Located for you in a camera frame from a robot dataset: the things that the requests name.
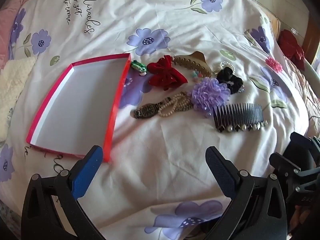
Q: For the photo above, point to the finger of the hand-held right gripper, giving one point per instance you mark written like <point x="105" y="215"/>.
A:
<point x="301" y="147"/>
<point x="282" y="163"/>

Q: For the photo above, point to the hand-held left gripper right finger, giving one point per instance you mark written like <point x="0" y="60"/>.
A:
<point x="221" y="170"/>

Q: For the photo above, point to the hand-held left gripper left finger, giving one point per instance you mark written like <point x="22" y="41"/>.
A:
<point x="86" y="170"/>

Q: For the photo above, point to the black rhinestone hair comb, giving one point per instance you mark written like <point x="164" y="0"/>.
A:
<point x="237" y="115"/>

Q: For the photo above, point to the red shallow cardboard box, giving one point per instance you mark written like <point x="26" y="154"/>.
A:
<point x="75" y="100"/>

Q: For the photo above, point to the purple ruffled scrunchie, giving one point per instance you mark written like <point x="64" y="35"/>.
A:
<point x="208" y="96"/>

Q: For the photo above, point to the dark metal wristwatch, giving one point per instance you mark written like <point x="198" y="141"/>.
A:
<point x="147" y="110"/>

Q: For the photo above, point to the black scrunchie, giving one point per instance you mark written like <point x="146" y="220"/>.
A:
<point x="226" y="76"/>

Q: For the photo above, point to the beige claw hair clip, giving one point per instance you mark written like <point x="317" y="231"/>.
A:
<point x="197" y="63"/>

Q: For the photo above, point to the red velvet hair bow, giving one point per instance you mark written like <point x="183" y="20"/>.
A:
<point x="165" y="73"/>

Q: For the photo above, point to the person's right hand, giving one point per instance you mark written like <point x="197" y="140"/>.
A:
<point x="298" y="217"/>

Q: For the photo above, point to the patterned beige quilt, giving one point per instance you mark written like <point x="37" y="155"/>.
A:
<point x="303" y="95"/>

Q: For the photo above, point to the red cloth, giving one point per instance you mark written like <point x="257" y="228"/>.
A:
<point x="291" y="47"/>

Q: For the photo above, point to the cream textured pillow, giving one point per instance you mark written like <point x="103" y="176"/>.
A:
<point x="15" y="90"/>

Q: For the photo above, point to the floral white bed sheet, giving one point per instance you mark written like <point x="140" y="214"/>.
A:
<point x="160" y="25"/>

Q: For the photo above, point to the pink blanket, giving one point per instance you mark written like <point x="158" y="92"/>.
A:
<point x="11" y="22"/>

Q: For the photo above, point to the wooden bed frame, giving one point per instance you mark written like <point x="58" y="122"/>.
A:
<point x="310" y="35"/>

